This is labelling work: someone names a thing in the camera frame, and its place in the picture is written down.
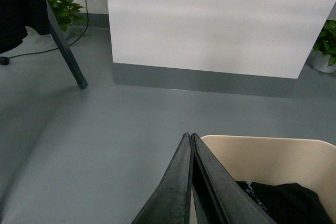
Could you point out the green potted plant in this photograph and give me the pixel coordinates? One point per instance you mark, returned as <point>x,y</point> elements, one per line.
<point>323,50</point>
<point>66,12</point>

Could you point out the green potted plant left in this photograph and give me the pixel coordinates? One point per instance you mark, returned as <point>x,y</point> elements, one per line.
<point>66,12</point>

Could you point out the green potted plant right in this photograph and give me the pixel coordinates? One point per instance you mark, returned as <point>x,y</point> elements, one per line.
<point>323,50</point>

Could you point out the cream plastic laundry hamper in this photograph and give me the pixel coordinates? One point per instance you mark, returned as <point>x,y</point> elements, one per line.
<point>276,161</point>

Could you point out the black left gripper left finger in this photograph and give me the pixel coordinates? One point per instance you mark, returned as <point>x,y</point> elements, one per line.
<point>171,200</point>

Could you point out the black printed t-shirt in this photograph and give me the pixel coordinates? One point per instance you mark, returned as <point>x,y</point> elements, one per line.
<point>287,203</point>

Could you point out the dark clothes rack leg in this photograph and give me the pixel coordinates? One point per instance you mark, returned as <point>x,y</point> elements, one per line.
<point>60,41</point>

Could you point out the black round floor foot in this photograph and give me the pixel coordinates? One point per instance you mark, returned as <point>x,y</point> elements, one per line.
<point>4,61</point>

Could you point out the black hanging garment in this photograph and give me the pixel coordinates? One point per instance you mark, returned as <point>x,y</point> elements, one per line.
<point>16,16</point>

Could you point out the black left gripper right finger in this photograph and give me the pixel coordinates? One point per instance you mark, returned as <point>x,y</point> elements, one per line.
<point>217,197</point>

